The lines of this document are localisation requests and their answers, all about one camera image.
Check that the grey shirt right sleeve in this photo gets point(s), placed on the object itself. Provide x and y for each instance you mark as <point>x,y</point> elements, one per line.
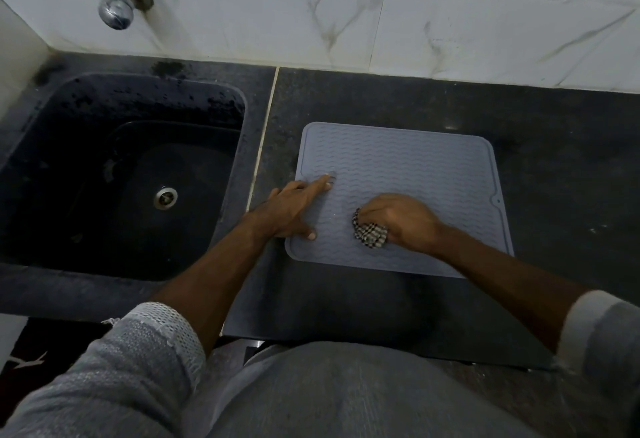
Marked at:
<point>605,347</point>

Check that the grey shirt body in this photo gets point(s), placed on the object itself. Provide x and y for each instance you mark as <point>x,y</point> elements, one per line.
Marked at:
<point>365,392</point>

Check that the person's left hand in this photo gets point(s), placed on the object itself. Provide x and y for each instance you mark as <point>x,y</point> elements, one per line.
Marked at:
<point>290,207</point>

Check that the black white checked cloth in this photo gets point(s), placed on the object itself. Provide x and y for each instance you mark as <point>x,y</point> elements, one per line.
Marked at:
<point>369,233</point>

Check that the grey ribbed silicone mat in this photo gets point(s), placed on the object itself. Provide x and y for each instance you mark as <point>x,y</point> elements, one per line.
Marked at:
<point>425,172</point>

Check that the black kitchen sink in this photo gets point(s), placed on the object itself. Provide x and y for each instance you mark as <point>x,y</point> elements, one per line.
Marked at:
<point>115,182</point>

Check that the person's right forearm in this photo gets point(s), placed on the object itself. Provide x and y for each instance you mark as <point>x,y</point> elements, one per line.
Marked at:
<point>510,287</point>

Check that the person's left forearm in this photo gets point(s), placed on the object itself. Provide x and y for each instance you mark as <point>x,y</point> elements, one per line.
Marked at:
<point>210,287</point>

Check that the person's right hand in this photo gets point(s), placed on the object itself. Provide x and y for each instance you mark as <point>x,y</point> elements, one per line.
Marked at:
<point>405,225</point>

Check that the round metal sink drain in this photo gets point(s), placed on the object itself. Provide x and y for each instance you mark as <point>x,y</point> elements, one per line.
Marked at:
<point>165,197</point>

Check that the white mesh left sleeve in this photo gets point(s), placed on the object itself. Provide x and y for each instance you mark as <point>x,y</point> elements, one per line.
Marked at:
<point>105,372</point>

